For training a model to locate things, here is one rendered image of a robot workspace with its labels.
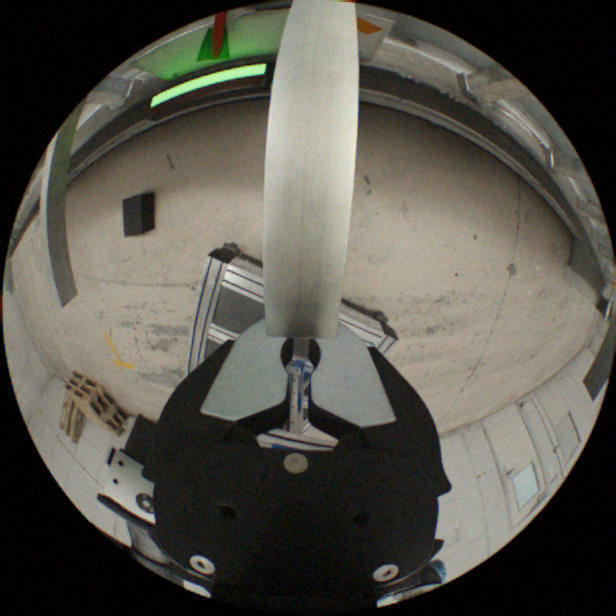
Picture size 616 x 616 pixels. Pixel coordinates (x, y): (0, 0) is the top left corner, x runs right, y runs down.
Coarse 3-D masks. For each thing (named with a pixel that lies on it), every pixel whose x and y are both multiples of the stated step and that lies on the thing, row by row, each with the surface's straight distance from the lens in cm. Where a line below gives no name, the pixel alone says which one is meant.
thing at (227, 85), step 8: (232, 80) 30; (240, 80) 29; (248, 80) 29; (256, 80) 28; (200, 88) 31; (208, 88) 30; (216, 88) 30; (224, 88) 29; (232, 88) 29; (176, 96) 33; (184, 96) 32; (192, 96) 31; (200, 96) 30; (160, 104) 34; (168, 104) 33; (176, 104) 32; (152, 112) 35
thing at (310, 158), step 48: (336, 0) 15; (288, 48) 10; (336, 48) 10; (288, 96) 8; (336, 96) 8; (288, 144) 8; (336, 144) 8; (288, 192) 7; (336, 192) 8; (288, 240) 8; (336, 240) 8; (288, 288) 8; (336, 288) 8; (288, 336) 9
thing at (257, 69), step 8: (264, 64) 30; (224, 72) 31; (232, 72) 31; (240, 72) 30; (248, 72) 30; (256, 72) 29; (200, 80) 32; (208, 80) 31; (216, 80) 31; (176, 88) 34; (184, 88) 33; (192, 88) 32; (160, 96) 36; (168, 96) 34; (152, 104) 36
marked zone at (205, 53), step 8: (208, 32) 27; (224, 32) 27; (208, 40) 28; (224, 40) 28; (200, 48) 30; (208, 48) 30; (224, 48) 30; (200, 56) 31; (208, 56) 31; (224, 56) 31
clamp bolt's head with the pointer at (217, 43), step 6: (222, 12) 24; (216, 18) 25; (222, 18) 25; (216, 24) 25; (222, 24) 25; (216, 30) 26; (222, 30) 26; (216, 36) 27; (222, 36) 27; (216, 42) 28; (216, 48) 29; (216, 54) 30
